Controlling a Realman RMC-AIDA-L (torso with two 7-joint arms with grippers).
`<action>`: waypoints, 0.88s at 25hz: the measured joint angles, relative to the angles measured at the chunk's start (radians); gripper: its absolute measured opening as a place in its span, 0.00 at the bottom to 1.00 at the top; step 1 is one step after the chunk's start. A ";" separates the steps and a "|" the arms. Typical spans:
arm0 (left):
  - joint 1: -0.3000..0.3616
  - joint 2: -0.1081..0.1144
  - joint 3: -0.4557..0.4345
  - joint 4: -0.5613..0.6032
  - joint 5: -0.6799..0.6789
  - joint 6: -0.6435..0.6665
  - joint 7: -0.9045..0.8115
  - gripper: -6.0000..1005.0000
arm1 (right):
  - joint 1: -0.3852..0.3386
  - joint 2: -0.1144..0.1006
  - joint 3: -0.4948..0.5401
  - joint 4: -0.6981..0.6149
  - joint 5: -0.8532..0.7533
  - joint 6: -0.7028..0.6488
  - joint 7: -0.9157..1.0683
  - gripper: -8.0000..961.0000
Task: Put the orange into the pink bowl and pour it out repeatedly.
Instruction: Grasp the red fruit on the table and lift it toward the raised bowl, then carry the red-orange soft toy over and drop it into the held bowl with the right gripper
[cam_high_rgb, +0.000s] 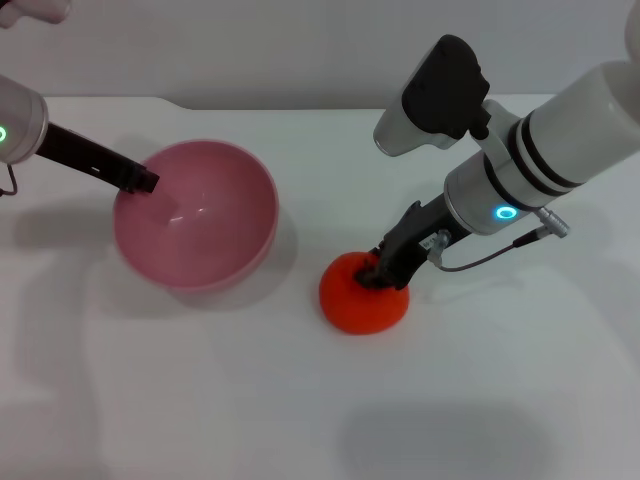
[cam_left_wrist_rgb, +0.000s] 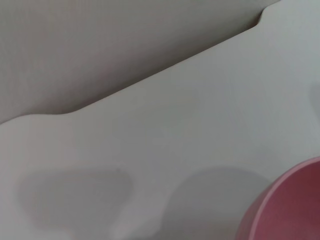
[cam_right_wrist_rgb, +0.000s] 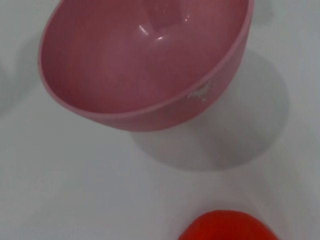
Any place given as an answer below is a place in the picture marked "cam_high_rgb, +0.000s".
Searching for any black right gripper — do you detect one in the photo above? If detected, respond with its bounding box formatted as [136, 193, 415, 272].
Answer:
[357, 192, 466, 292]

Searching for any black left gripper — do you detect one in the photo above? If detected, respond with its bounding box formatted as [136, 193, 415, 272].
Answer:
[37, 123, 161, 196]

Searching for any orange mandarin fruit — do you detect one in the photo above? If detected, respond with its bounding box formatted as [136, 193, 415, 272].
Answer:
[319, 252, 411, 335]

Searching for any pink plastic bowl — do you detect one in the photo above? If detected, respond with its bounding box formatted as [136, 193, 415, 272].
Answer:
[113, 139, 280, 296]

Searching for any grey right arm cable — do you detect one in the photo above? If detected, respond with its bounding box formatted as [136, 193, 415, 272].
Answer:
[427, 208, 572, 274]

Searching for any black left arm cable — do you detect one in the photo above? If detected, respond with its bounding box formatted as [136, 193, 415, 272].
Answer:
[0, 163, 19, 198]

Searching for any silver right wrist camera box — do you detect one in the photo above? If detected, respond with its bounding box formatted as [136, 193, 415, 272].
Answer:
[373, 33, 494, 157]

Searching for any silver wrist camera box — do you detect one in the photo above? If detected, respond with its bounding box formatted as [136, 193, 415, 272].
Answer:
[373, 33, 494, 157]
[0, 0, 72, 29]

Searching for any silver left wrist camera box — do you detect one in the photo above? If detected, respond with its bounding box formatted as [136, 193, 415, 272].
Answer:
[0, 0, 72, 29]

